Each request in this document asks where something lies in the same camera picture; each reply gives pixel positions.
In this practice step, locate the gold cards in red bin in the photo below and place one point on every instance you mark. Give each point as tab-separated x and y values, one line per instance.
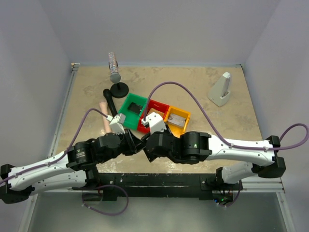
152	110

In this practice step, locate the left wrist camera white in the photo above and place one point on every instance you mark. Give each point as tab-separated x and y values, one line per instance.
116	123

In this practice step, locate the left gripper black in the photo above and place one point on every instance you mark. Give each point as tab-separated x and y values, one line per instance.
130	142

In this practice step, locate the white wedge stand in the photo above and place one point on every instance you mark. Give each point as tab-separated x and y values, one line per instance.
219	94

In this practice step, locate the silver cards in yellow bin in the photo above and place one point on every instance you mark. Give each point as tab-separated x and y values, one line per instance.
177	120

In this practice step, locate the glitter tube on black stand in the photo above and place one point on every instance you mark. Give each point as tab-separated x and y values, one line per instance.
118	89

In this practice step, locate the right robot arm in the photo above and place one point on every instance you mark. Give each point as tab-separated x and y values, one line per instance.
194	147

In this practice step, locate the black leather card holder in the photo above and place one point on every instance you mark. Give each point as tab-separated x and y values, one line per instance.
151	153

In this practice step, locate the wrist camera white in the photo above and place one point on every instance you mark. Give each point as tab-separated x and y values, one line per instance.
155	123
116	123

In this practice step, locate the yellow plastic bin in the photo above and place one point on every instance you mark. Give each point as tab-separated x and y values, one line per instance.
177	131

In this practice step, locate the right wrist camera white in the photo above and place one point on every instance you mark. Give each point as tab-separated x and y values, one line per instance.
155	123

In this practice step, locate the black bin handle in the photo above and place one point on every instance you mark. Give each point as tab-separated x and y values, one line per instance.
108	96

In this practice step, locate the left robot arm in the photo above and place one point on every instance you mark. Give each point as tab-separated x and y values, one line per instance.
75	167

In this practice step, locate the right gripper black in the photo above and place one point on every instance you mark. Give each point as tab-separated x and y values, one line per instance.
149	144

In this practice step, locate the pink cylinder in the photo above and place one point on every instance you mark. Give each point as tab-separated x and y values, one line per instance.
104	109

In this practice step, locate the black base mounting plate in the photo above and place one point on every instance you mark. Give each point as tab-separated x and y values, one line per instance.
201	186

